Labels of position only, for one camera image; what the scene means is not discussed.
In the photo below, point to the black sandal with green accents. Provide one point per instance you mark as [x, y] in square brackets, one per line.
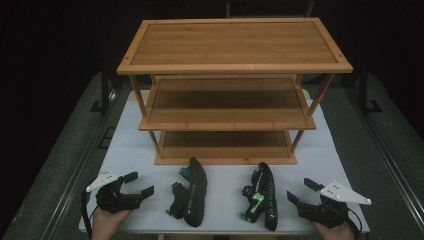
[196, 193]
[266, 196]

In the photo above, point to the three-tier wooden shelf rack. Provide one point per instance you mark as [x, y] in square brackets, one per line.
[233, 45]

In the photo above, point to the black metal stand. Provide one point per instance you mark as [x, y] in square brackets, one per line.
[105, 90]
[365, 90]

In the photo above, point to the person's right hand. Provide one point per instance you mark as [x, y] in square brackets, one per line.
[335, 231]

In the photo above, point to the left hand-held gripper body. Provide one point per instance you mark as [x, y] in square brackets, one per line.
[113, 200]

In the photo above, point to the dark flat bracket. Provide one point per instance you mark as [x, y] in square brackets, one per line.
[107, 137]

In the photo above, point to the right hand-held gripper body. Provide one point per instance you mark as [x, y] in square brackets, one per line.
[328, 210]

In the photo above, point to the person's left hand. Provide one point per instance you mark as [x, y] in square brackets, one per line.
[106, 223]

